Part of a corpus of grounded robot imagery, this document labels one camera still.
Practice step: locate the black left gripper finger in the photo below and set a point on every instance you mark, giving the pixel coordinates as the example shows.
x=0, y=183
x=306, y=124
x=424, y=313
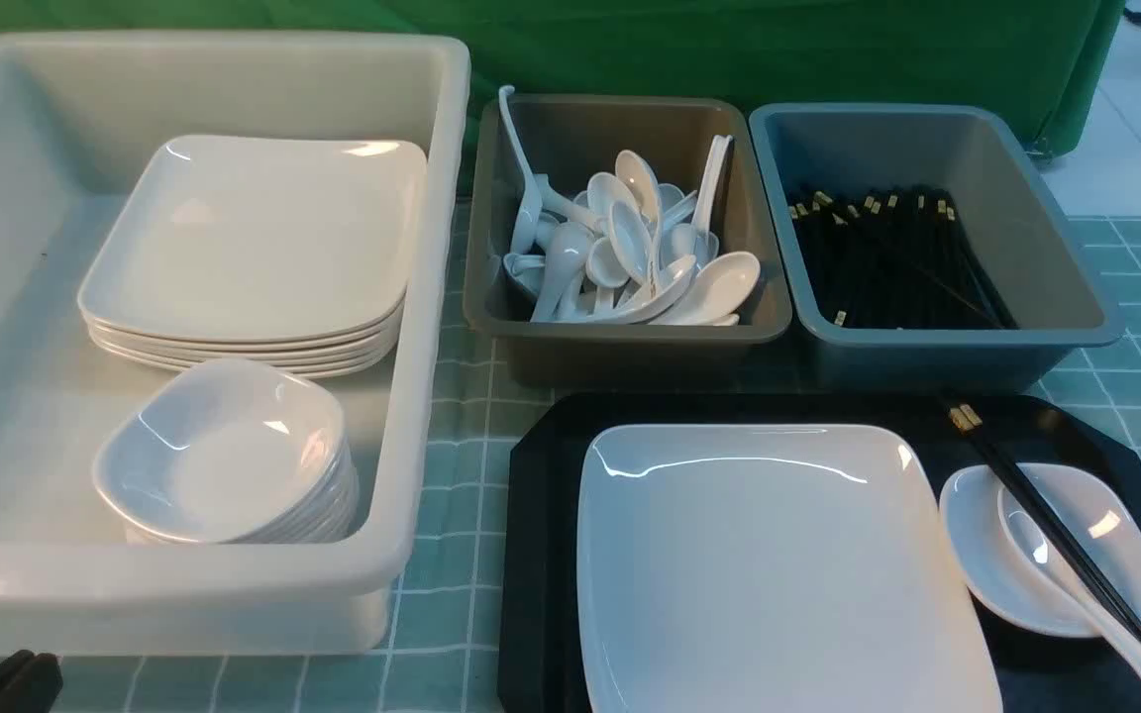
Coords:
x=29, y=682

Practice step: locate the large white rice plate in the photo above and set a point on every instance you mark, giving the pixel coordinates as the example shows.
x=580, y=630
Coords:
x=770, y=568

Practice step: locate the small white sauce bowl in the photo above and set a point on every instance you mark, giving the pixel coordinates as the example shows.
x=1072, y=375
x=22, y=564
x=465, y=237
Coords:
x=970, y=505

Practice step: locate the white soup spoon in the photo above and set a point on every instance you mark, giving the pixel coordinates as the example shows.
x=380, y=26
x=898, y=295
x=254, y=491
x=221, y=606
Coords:
x=1048, y=561

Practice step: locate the black chopstick pair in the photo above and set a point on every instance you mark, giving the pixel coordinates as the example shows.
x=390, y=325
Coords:
x=1007, y=470

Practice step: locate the stack of small white bowls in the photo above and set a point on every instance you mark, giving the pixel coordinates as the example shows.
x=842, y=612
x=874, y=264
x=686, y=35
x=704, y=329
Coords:
x=232, y=452

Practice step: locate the green checkered tablecloth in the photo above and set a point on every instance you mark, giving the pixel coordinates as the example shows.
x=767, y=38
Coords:
x=462, y=594

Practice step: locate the stack of white square plates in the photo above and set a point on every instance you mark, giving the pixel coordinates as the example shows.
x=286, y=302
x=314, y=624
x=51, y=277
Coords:
x=290, y=252

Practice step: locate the large white plastic tub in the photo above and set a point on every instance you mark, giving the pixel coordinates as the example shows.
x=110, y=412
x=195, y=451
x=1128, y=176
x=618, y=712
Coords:
x=81, y=114

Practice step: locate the pile of white spoons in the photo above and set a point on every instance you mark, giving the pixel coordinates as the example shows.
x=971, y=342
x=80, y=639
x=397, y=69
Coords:
x=629, y=249

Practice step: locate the grey spoon bin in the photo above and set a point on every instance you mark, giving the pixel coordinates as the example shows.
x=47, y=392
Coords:
x=568, y=138

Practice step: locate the pile of black chopsticks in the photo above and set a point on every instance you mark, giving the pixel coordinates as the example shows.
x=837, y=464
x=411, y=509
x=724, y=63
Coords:
x=894, y=259

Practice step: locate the blue-grey chopstick bin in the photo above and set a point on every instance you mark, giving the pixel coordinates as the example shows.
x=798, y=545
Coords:
x=1017, y=229

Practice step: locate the green backdrop cloth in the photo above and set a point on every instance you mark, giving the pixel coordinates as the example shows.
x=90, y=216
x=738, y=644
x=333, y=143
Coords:
x=1034, y=64

